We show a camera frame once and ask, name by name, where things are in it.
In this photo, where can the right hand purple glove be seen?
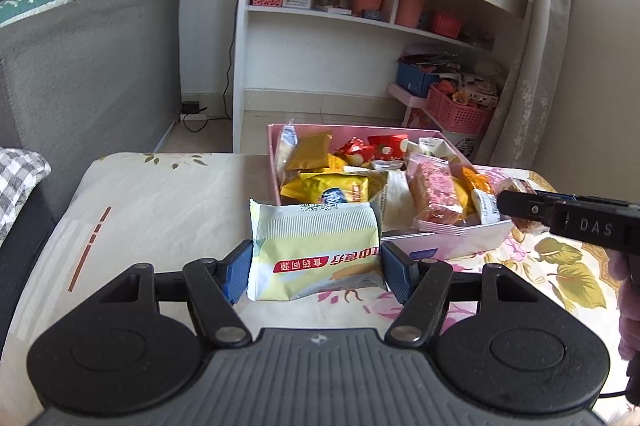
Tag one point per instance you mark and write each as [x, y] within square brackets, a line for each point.
[628, 301]

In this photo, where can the pale green white snack pack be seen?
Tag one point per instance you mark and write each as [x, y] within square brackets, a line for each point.
[300, 250]

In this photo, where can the blue storage box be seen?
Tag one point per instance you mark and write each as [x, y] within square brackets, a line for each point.
[414, 80]

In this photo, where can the white bookshelf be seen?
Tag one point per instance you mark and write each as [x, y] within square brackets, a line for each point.
[305, 60]

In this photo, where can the brown cookie pack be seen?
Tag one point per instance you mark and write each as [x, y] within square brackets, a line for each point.
[514, 185]

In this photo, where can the white nut snack pack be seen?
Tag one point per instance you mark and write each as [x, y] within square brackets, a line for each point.
[439, 148]

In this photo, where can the pink cardboard box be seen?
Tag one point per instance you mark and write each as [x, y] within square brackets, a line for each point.
[414, 238]

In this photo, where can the red silver snack pack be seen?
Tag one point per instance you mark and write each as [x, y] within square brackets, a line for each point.
[388, 146]

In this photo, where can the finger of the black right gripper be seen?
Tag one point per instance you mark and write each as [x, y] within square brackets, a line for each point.
[525, 206]
[555, 196]

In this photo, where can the coral cup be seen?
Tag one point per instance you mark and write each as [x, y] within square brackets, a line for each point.
[409, 13]

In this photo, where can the beige curtain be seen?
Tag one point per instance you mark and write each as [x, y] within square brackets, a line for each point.
[520, 119]

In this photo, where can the black power adapter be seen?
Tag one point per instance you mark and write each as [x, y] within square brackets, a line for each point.
[190, 107]

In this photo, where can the pink plastic basket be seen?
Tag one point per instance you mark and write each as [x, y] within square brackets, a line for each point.
[463, 119]

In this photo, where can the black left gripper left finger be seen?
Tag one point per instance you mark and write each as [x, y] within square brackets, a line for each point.
[210, 288]

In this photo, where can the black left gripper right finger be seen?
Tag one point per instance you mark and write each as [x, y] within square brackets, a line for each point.
[425, 289]

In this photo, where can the grey sofa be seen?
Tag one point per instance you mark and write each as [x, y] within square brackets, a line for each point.
[88, 79]

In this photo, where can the gold snack pack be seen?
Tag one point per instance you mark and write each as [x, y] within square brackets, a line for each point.
[311, 152]

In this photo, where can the yellow biscuit pack blue logo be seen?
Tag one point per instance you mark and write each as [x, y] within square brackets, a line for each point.
[333, 187]

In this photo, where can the clear rice cracker pack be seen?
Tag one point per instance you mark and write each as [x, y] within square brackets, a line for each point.
[286, 146]

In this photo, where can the pink nougat snack pack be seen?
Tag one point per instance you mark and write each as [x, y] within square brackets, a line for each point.
[432, 187]

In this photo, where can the orange white snack pack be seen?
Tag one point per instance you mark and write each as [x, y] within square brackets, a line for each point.
[482, 196]

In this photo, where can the teal cushion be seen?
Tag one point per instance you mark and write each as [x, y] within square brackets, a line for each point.
[12, 11]

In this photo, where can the white triangular snack pack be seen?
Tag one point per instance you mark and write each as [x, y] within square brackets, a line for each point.
[395, 202]

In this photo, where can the grey checked pillow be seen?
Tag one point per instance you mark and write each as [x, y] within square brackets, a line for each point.
[21, 172]

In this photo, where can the red small shelf basket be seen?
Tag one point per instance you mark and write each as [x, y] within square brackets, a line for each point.
[445, 24]

